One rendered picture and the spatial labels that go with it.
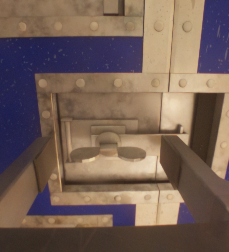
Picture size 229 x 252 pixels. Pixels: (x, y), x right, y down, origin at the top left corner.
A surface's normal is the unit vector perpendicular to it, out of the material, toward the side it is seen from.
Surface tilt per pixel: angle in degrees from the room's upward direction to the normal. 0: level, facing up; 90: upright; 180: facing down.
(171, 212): 90
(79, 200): 90
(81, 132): 90
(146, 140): 90
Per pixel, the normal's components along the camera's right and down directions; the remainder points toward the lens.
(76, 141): 0.03, 0.30
